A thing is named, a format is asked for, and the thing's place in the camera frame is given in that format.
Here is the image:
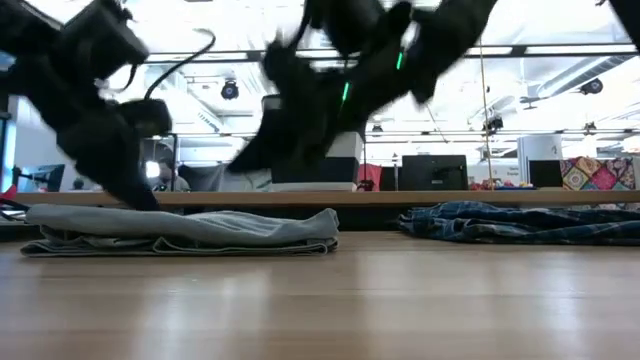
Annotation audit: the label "grey garment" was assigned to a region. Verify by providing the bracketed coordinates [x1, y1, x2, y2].
[19, 203, 340, 259]

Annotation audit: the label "red object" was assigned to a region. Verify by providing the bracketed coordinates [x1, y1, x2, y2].
[356, 162, 384, 192]

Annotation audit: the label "black-legged background table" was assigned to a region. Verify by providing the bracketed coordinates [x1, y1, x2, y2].
[134, 130, 180, 193]

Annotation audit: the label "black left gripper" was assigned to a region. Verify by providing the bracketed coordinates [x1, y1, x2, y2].
[0, 43, 174, 213]

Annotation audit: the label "black ceiling light rail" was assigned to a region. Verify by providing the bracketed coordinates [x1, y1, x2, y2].
[149, 43, 640, 65]

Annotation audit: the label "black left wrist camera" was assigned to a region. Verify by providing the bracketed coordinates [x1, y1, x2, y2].
[59, 0, 151, 81]

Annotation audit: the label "navy white striped laundry bin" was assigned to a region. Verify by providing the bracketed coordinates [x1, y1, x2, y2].
[261, 94, 366, 193]

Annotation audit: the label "black equipment case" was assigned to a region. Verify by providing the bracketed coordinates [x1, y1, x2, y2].
[401, 154, 469, 192]

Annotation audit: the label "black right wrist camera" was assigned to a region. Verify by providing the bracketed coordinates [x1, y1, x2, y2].
[302, 0, 387, 57]

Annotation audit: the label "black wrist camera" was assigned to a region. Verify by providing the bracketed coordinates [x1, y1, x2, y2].
[59, 0, 151, 81]
[302, 0, 387, 57]

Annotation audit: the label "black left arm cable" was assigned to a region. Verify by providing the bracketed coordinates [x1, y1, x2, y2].
[122, 27, 217, 101]

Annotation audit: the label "thin hanging cord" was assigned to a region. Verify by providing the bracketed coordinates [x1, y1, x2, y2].
[477, 39, 495, 191]

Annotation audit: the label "colourful patchwork quilt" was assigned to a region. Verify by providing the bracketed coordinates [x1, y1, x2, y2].
[559, 155, 640, 211]

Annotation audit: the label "grey ceiling duct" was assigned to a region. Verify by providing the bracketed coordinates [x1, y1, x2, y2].
[537, 54, 632, 100]

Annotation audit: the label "blue plaid pajama pants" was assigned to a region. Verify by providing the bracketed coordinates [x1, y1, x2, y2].
[398, 201, 640, 246]

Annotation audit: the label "black computer monitor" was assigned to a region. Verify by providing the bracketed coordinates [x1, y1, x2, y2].
[528, 159, 564, 189]
[10, 163, 66, 193]

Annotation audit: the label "grey covered furniture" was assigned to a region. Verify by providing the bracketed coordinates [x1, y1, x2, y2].
[178, 162, 272, 193]

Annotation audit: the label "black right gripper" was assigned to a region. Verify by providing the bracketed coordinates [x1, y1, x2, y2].
[227, 28, 427, 174]

